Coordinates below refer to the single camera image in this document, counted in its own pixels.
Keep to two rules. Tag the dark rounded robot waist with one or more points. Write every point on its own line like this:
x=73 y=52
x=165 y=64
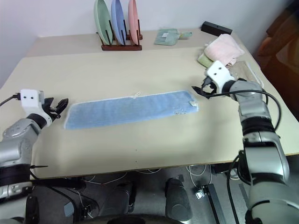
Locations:
x=137 y=219

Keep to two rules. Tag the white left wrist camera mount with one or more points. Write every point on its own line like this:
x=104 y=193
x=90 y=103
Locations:
x=29 y=99

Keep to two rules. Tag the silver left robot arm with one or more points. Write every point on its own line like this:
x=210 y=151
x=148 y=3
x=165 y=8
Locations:
x=16 y=142

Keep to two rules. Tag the blue microfibre towel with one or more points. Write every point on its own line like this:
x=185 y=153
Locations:
x=130 y=109

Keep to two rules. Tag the folded beige towel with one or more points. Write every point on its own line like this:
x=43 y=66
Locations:
x=245 y=71

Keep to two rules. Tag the brown wooden furniture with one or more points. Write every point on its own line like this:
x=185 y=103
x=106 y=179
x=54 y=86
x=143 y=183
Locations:
x=282 y=58

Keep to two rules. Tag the green plate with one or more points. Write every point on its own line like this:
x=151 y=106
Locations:
x=102 y=22

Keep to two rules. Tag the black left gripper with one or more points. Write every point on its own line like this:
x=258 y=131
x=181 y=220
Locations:
x=50 y=111

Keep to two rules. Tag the black rectangular box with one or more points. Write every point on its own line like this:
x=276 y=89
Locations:
x=216 y=27

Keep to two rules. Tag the black metal bar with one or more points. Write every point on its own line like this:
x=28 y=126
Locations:
x=218 y=203

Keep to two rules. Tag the small green cloth loop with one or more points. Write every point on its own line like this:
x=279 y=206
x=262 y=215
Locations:
x=185 y=35

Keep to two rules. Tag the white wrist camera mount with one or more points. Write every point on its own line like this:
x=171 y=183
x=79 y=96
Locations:
x=218 y=72
x=29 y=99

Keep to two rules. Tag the dark wooden plate rack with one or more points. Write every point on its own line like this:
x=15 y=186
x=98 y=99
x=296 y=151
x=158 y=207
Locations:
x=121 y=47

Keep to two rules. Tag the dark rounded robot leg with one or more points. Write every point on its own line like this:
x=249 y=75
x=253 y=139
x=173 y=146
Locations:
x=119 y=193
x=177 y=200

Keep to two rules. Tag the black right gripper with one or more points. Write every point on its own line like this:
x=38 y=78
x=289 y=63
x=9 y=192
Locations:
x=209 y=85

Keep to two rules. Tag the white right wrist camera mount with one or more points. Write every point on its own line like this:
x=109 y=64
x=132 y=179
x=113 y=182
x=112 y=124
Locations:
x=218 y=72

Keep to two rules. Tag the pink plate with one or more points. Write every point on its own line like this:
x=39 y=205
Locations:
x=133 y=22

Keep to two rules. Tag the blue plate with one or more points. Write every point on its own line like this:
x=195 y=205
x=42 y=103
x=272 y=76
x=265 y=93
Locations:
x=118 y=22

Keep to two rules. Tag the folded light green towel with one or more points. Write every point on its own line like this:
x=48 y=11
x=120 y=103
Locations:
x=205 y=60

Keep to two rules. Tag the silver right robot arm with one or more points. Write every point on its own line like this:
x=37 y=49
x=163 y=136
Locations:
x=259 y=130

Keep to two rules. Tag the folded green cloth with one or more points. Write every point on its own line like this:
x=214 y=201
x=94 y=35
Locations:
x=165 y=36

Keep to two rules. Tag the folded pink towel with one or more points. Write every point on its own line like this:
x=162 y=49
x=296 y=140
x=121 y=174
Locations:
x=224 y=49

